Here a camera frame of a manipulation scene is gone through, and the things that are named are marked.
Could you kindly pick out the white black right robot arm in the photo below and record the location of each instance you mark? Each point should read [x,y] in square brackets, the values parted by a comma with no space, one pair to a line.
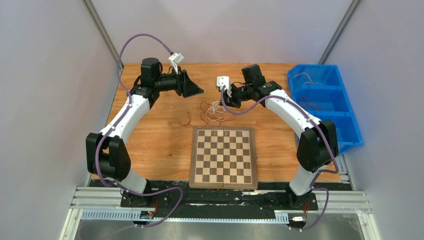
[317,139]

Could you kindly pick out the wooden chessboard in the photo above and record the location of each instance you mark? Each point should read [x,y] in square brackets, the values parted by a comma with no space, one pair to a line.
[223,158]

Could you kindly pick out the blue compartment bin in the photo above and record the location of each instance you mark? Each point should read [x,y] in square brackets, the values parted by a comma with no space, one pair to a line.
[319,89]

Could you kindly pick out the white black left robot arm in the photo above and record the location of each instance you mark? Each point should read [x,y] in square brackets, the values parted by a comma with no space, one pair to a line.
[106,151]

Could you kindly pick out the aluminium frame rail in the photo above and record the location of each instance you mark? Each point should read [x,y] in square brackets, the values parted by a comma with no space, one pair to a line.
[332,212]

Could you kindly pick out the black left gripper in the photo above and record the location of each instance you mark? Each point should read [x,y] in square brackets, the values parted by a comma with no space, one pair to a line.
[185,87]

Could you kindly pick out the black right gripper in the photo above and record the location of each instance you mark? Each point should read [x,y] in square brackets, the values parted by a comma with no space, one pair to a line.
[229,100]

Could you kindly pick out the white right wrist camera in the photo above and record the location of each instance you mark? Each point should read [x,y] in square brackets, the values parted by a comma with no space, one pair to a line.
[223,83]

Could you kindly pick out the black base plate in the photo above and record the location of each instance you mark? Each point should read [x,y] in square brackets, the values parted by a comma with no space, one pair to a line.
[218,203]

